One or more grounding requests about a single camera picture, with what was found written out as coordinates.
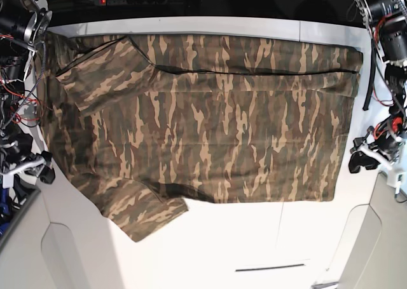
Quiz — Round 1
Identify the camouflage T-shirt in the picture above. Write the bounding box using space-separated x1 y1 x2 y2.
39 32 363 241

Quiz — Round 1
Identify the white camera box image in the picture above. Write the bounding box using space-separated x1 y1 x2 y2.
1 174 14 189
387 168 406 194

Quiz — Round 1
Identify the white camera box image right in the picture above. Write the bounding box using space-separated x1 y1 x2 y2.
387 168 406 194

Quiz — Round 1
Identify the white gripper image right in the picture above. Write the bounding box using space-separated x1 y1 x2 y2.
348 137 402 174

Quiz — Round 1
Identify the white camera box image left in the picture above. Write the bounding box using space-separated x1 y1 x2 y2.
1 174 14 189

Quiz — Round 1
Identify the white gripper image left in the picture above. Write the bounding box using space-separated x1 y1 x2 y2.
1 151 55 184

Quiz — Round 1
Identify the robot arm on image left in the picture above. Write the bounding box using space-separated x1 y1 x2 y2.
1 0 55 189

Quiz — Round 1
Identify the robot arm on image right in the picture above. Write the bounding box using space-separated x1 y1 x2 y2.
348 0 406 173

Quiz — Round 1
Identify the blue and black items bin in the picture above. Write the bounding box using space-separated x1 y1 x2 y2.
1 175 40 243

